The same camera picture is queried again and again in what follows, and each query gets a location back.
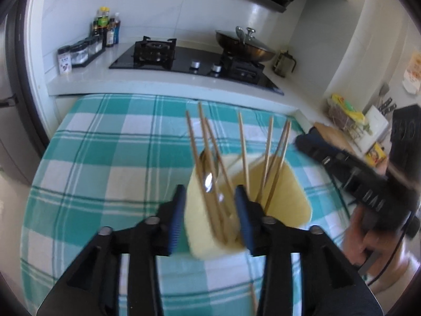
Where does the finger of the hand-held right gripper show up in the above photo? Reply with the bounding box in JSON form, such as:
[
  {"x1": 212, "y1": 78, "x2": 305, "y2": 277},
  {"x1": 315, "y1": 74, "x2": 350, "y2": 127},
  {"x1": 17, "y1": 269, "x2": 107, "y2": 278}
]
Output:
[{"x1": 294, "y1": 128, "x2": 349, "y2": 169}]

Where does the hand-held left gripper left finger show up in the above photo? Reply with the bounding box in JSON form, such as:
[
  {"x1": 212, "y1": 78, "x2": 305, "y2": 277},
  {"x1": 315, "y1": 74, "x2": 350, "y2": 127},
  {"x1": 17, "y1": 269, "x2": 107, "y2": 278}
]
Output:
[{"x1": 36, "y1": 184, "x2": 187, "y2": 316}]

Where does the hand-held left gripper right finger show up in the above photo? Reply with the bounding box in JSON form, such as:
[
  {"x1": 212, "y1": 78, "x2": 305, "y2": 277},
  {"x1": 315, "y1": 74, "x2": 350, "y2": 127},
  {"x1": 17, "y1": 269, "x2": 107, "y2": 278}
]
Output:
[{"x1": 233, "y1": 185, "x2": 384, "y2": 316}]

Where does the wooden chopstick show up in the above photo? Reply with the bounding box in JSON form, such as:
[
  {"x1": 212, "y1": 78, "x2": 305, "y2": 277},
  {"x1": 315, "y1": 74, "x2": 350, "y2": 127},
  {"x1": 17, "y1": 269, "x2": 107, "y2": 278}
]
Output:
[
  {"x1": 265, "y1": 120, "x2": 292, "y2": 211},
  {"x1": 205, "y1": 117, "x2": 236, "y2": 199},
  {"x1": 186, "y1": 111, "x2": 228, "y2": 245},
  {"x1": 237, "y1": 111, "x2": 251, "y2": 199},
  {"x1": 249, "y1": 282, "x2": 258, "y2": 316},
  {"x1": 261, "y1": 121, "x2": 288, "y2": 205},
  {"x1": 198, "y1": 102, "x2": 231, "y2": 239},
  {"x1": 257, "y1": 116, "x2": 274, "y2": 202}
]

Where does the white ribbed utensil holder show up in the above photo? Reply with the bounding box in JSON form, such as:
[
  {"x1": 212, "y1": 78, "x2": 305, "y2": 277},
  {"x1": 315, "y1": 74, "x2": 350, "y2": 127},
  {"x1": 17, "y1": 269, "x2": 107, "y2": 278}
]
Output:
[{"x1": 183, "y1": 152, "x2": 313, "y2": 260}]

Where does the metal spoon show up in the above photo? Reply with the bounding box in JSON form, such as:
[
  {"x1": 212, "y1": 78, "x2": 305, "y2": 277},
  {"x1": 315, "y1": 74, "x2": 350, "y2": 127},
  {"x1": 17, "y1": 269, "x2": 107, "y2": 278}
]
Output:
[{"x1": 198, "y1": 149, "x2": 222, "y2": 195}]

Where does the person's right forearm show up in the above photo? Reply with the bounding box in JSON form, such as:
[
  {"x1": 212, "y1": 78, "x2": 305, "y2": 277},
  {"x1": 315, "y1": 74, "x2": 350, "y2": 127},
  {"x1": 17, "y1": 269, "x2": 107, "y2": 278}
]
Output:
[{"x1": 370, "y1": 253, "x2": 421, "y2": 296}]

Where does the person's right hand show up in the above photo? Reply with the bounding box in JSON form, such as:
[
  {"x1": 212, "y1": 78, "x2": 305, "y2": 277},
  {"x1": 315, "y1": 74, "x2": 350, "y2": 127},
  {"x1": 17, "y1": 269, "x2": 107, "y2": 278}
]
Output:
[{"x1": 342, "y1": 202, "x2": 400, "y2": 274}]

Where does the wooden cutting board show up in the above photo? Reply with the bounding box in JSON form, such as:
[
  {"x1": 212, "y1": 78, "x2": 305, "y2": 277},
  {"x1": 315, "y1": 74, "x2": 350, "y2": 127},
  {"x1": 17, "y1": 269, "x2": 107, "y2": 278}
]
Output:
[{"x1": 314, "y1": 122, "x2": 363, "y2": 154}]

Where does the yellow packaged snack basket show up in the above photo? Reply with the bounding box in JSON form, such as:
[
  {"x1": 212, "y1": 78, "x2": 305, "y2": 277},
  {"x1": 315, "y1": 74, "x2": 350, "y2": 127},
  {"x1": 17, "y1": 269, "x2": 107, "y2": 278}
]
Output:
[{"x1": 328, "y1": 93, "x2": 366, "y2": 130}]

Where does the yellow snack packet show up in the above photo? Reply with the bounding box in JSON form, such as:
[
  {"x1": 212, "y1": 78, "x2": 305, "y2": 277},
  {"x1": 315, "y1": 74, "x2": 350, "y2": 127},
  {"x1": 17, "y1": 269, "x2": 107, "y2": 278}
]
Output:
[{"x1": 365, "y1": 143, "x2": 387, "y2": 167}]

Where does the white knife block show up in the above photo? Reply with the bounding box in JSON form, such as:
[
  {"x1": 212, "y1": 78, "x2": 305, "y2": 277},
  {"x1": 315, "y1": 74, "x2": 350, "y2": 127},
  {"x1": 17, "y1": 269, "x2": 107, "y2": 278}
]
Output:
[{"x1": 357, "y1": 105, "x2": 389, "y2": 149}]

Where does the olive glass pitcher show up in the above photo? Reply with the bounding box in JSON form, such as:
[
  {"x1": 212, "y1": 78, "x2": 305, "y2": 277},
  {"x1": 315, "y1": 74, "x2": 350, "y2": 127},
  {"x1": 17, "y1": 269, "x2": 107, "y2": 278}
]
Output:
[{"x1": 273, "y1": 50, "x2": 297, "y2": 78}]

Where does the teal checkered tablecloth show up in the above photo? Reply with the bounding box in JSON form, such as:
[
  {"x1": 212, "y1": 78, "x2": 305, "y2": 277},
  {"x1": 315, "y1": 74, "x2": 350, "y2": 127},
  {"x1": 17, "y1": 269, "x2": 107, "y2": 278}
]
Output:
[{"x1": 20, "y1": 93, "x2": 350, "y2": 316}]

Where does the dark frying pan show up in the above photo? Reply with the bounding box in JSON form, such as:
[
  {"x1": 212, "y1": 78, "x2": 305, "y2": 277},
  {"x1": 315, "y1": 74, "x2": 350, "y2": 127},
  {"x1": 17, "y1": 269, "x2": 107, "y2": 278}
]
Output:
[{"x1": 215, "y1": 26, "x2": 276, "y2": 64}]

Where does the glass pan lid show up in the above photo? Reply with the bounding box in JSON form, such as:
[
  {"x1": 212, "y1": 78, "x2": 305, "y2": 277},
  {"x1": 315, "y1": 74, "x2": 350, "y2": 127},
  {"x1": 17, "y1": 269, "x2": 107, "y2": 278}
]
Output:
[{"x1": 216, "y1": 27, "x2": 274, "y2": 54}]

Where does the black gas stove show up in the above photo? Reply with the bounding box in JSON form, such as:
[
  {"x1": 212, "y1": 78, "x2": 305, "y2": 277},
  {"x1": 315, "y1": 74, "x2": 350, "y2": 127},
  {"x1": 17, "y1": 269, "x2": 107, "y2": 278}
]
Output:
[{"x1": 109, "y1": 37, "x2": 284, "y2": 96}]

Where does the row of spice jars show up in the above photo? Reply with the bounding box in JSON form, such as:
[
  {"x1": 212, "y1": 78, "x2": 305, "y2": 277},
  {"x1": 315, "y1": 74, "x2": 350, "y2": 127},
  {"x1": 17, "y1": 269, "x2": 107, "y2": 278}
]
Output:
[{"x1": 70, "y1": 36, "x2": 106, "y2": 68}]

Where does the white-labelled spice jar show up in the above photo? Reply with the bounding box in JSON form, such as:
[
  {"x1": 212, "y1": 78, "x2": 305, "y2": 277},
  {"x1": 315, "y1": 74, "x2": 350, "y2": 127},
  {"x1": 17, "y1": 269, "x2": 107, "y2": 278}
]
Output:
[{"x1": 57, "y1": 45, "x2": 72, "y2": 75}]

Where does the steel refrigerator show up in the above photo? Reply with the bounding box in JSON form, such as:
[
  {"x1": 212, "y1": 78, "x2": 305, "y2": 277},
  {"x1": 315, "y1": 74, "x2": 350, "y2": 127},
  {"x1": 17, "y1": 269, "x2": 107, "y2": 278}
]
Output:
[{"x1": 0, "y1": 5, "x2": 44, "y2": 185}]

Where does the yellow-capped oil bottle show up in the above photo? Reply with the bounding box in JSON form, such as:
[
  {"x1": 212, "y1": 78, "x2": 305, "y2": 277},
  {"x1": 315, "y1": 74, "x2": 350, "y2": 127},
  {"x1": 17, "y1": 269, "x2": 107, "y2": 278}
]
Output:
[{"x1": 96, "y1": 6, "x2": 110, "y2": 37}]

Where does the black cable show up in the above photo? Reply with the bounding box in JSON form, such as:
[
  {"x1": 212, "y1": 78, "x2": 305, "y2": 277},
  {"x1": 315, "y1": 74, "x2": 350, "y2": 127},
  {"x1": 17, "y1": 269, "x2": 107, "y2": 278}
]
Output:
[{"x1": 363, "y1": 210, "x2": 417, "y2": 285}]

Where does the orange white wall hanging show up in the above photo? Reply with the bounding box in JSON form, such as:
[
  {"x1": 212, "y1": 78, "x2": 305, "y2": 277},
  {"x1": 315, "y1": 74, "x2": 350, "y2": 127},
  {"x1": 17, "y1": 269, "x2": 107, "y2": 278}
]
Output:
[{"x1": 403, "y1": 51, "x2": 421, "y2": 93}]

